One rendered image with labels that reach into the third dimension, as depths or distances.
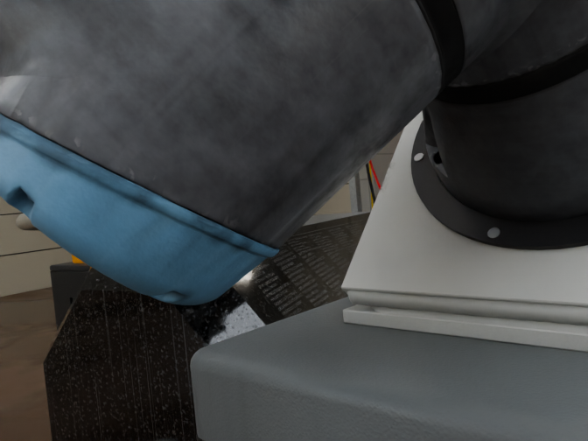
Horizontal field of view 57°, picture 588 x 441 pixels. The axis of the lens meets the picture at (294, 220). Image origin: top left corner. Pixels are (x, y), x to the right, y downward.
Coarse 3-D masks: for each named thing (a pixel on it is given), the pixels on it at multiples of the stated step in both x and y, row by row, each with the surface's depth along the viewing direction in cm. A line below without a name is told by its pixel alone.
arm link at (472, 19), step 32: (416, 0) 21; (448, 0) 22; (480, 0) 23; (512, 0) 24; (544, 0) 25; (576, 0) 25; (448, 32) 23; (480, 32) 24; (512, 32) 26; (544, 32) 26; (576, 32) 26; (448, 64) 24; (480, 64) 28; (512, 64) 28; (544, 64) 27
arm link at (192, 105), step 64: (0, 0) 21; (64, 0) 21; (128, 0) 20; (192, 0) 20; (256, 0) 20; (320, 0) 20; (384, 0) 21; (0, 64) 23; (64, 64) 21; (128, 64) 20; (192, 64) 20; (256, 64) 20; (320, 64) 21; (384, 64) 22; (0, 128) 21; (64, 128) 20; (128, 128) 20; (192, 128) 20; (256, 128) 21; (320, 128) 22; (384, 128) 24; (0, 192) 21; (64, 192) 20; (128, 192) 20; (192, 192) 21; (256, 192) 22; (320, 192) 25; (128, 256) 21; (192, 256) 22; (256, 256) 25
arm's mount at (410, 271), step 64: (384, 192) 44; (448, 192) 39; (384, 256) 40; (448, 256) 36; (512, 256) 33; (576, 256) 31; (384, 320) 38; (448, 320) 35; (512, 320) 32; (576, 320) 30
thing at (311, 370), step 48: (240, 336) 39; (288, 336) 38; (336, 336) 37; (384, 336) 36; (432, 336) 35; (192, 384) 36; (240, 384) 33; (288, 384) 31; (336, 384) 29; (384, 384) 27; (432, 384) 27; (480, 384) 26; (528, 384) 26; (576, 384) 25; (240, 432) 34; (288, 432) 31; (336, 432) 28; (384, 432) 26; (432, 432) 25; (480, 432) 23; (528, 432) 22; (576, 432) 21
